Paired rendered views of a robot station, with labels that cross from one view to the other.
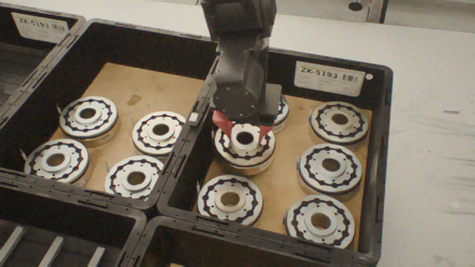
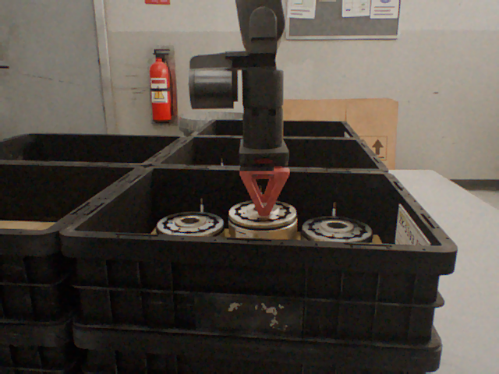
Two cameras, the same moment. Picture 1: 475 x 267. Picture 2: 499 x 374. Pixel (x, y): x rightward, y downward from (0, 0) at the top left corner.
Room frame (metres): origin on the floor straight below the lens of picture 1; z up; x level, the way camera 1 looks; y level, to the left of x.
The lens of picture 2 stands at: (0.39, -0.60, 1.10)
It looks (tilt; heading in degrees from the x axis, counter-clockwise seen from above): 17 degrees down; 81
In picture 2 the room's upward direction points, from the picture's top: straight up
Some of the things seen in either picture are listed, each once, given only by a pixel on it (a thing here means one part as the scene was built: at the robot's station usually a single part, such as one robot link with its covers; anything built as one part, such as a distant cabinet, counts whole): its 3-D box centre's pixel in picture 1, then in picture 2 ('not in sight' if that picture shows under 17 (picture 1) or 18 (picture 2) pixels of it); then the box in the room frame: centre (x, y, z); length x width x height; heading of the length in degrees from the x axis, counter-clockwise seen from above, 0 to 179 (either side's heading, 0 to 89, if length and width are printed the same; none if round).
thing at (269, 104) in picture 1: (246, 86); (263, 132); (0.51, -0.01, 1.00); 0.10 x 0.07 x 0.07; 81
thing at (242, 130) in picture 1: (244, 139); (262, 209); (0.51, -0.01, 0.89); 0.05 x 0.05 x 0.01
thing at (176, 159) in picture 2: (122, 120); (269, 180); (0.57, 0.21, 0.87); 0.40 x 0.30 x 0.11; 165
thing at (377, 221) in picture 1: (289, 133); (259, 205); (0.49, -0.08, 0.92); 0.40 x 0.30 x 0.02; 165
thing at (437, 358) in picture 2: not in sight; (258, 309); (0.49, -0.08, 0.76); 0.40 x 0.30 x 0.12; 165
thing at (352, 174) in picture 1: (330, 167); not in sight; (0.47, -0.15, 0.86); 0.10 x 0.10 x 0.01
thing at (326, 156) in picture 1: (331, 165); not in sight; (0.47, -0.15, 0.86); 0.05 x 0.05 x 0.01
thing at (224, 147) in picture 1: (244, 140); (262, 213); (0.51, -0.01, 0.88); 0.10 x 0.10 x 0.01
